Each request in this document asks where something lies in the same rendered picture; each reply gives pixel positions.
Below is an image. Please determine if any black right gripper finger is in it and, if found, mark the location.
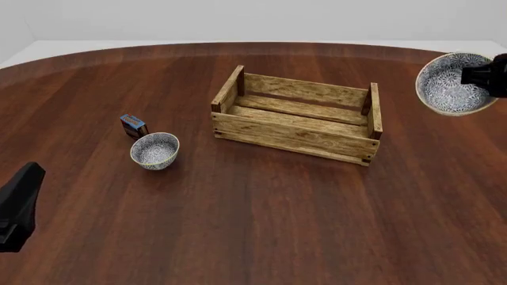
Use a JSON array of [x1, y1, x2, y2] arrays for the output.
[[460, 63, 495, 86]]

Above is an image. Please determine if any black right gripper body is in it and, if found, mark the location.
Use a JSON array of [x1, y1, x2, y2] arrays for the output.
[[490, 52, 507, 99]]

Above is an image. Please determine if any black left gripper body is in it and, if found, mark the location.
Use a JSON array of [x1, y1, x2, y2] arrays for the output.
[[0, 219, 37, 254]]

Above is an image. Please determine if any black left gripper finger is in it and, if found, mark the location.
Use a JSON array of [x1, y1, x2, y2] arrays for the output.
[[0, 161, 47, 229]]

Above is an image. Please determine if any large blue patterned bowl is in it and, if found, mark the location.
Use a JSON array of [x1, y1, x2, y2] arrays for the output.
[[414, 51, 501, 117]]

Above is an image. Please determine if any small blue patterned bowl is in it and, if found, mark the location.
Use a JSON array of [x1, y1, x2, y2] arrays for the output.
[[130, 131, 181, 172]]

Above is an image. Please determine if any wooden slat tray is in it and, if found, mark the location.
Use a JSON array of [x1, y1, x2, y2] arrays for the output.
[[210, 64, 384, 168]]

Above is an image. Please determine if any small blue printed box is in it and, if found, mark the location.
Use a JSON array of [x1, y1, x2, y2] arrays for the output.
[[120, 113, 151, 140]]

